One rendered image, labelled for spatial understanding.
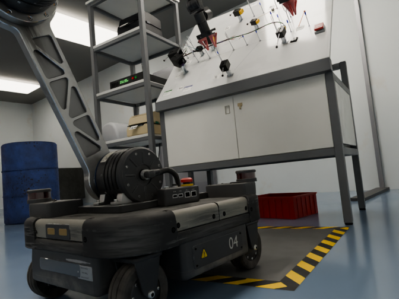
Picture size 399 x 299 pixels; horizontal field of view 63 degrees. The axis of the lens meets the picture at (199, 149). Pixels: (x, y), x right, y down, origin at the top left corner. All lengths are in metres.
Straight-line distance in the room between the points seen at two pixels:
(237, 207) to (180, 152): 1.31
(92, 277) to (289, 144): 1.38
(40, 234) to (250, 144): 1.33
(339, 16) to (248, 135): 2.60
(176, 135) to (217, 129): 0.32
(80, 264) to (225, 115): 1.46
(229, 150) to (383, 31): 2.56
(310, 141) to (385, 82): 2.23
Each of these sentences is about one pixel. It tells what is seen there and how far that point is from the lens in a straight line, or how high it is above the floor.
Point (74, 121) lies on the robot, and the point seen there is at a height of 0.52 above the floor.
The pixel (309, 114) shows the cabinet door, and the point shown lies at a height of 0.60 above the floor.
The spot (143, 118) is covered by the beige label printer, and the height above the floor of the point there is 0.79.
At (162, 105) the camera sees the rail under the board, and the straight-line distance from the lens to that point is 2.31.
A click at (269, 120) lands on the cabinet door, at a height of 0.60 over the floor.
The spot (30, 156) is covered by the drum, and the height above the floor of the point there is 0.70.
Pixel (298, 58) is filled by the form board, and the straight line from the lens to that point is 1.96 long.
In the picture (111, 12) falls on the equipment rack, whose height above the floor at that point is 1.83.
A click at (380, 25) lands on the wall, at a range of 4.16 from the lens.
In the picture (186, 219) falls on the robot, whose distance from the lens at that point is 0.80.
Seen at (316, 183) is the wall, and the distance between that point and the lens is 4.14.
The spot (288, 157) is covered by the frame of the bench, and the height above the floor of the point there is 0.38.
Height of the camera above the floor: 0.31
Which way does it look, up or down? 5 degrees up
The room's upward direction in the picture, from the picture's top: 5 degrees counter-clockwise
